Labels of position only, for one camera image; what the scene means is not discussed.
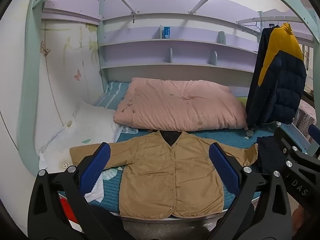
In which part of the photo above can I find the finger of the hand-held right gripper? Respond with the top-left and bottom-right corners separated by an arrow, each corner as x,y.
302,124 -> 320,157
273,126 -> 304,170

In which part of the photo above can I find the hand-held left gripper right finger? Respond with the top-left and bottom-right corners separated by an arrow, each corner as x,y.
209,142 -> 293,240

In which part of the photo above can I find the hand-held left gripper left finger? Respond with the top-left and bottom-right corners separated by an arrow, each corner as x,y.
27,142 -> 137,240

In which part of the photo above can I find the tan button-up jacket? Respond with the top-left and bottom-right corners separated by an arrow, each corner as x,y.
69,130 -> 258,221

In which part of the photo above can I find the pink checkered cloth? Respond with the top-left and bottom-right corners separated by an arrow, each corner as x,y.
292,100 -> 317,140

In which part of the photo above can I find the teal quilted bed mat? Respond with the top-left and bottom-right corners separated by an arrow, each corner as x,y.
58,124 -> 309,214

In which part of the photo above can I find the white pillow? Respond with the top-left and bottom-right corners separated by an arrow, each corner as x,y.
38,102 -> 120,203

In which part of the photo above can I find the dark navy hanging coat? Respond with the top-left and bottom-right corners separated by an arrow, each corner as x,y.
245,27 -> 273,130

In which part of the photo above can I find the navy and yellow puffer jacket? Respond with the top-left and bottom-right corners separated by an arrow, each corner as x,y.
257,23 -> 307,125

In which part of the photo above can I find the red and white object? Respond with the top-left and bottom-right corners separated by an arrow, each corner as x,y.
59,197 -> 83,233

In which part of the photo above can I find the striped blue pillow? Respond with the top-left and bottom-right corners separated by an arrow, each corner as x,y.
92,81 -> 131,111

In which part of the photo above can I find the pink quilt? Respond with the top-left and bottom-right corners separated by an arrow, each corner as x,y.
113,77 -> 248,132

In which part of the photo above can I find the pale green bunk bed frame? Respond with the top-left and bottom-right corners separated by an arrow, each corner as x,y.
15,0 -> 320,165

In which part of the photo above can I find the lavender wall shelf unit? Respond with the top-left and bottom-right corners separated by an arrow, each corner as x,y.
99,12 -> 260,73

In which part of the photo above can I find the white clothes rail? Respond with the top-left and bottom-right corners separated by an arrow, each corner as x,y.
236,15 -> 300,34

